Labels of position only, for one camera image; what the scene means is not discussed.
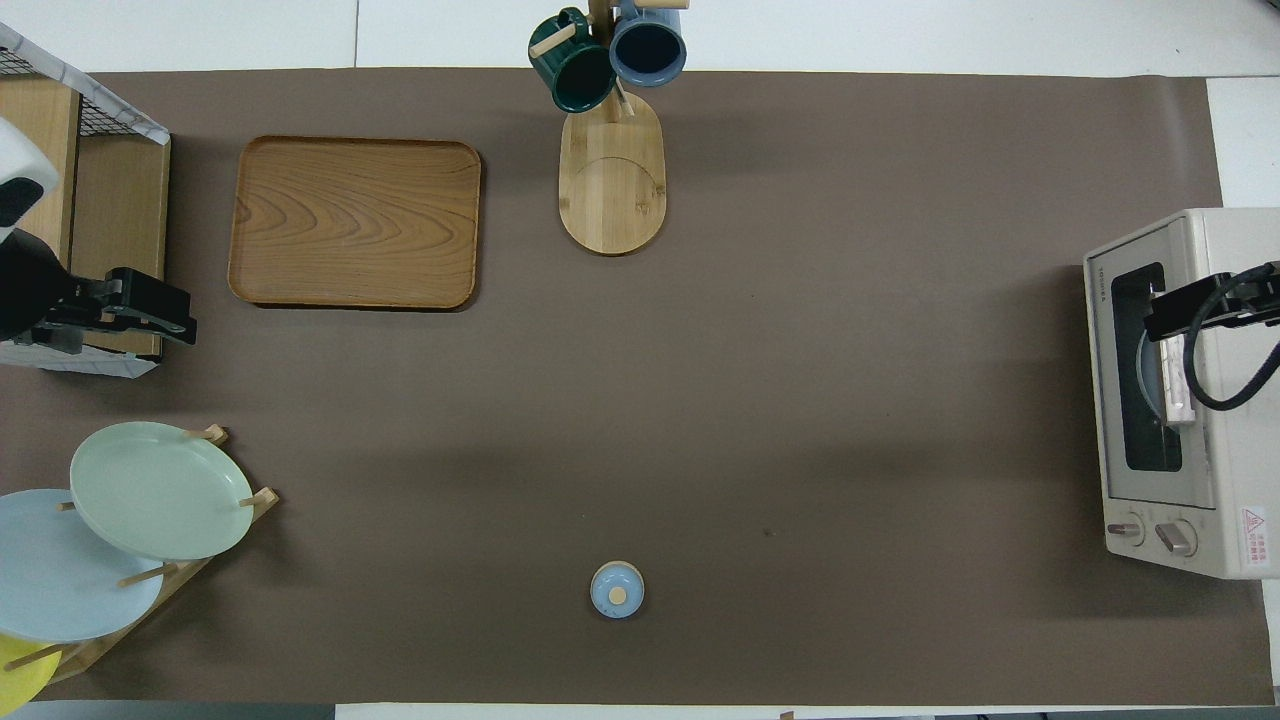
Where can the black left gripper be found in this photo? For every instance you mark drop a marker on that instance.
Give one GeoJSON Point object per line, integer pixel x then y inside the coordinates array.
{"type": "Point", "coordinates": [25, 285]}

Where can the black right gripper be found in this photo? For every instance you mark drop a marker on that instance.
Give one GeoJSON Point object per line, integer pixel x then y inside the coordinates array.
{"type": "Point", "coordinates": [1262, 295]}

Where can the blue serving plate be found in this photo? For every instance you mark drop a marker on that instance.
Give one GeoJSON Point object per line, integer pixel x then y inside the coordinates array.
{"type": "Point", "coordinates": [1148, 375]}

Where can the beige toaster oven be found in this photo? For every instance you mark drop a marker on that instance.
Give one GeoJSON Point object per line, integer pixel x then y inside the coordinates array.
{"type": "Point", "coordinates": [1235, 470]}

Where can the oven control knob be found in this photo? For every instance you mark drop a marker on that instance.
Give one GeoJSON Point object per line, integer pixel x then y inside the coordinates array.
{"type": "Point", "coordinates": [1127, 530]}
{"type": "Point", "coordinates": [1176, 538]}

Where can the pale green plate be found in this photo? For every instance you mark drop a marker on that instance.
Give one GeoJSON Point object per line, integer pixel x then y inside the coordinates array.
{"type": "Point", "coordinates": [160, 490]}

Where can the rectangular wooden tray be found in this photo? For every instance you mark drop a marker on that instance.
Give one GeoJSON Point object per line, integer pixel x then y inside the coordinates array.
{"type": "Point", "coordinates": [355, 222]}

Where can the wooden plate rack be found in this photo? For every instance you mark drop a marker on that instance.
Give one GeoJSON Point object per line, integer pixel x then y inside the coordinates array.
{"type": "Point", "coordinates": [190, 575]}

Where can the light blue plate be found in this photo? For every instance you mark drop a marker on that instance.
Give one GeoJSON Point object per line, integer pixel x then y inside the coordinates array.
{"type": "Point", "coordinates": [60, 580]}

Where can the yellow plate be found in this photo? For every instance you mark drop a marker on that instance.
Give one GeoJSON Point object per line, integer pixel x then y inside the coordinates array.
{"type": "Point", "coordinates": [22, 675]}

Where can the brown table mat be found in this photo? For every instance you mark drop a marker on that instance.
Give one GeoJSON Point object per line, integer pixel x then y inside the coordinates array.
{"type": "Point", "coordinates": [800, 400]}

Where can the wooden mug tree stand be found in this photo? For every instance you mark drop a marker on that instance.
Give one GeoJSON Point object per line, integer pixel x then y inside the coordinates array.
{"type": "Point", "coordinates": [612, 190]}

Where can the dark green mug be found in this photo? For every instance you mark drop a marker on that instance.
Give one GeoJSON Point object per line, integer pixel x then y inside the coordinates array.
{"type": "Point", "coordinates": [575, 75]}

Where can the blue lid with wooden knob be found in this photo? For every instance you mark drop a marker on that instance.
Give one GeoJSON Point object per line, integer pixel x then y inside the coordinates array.
{"type": "Point", "coordinates": [617, 590]}

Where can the blue mug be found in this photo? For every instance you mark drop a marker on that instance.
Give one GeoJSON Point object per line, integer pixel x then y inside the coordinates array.
{"type": "Point", "coordinates": [648, 48]}

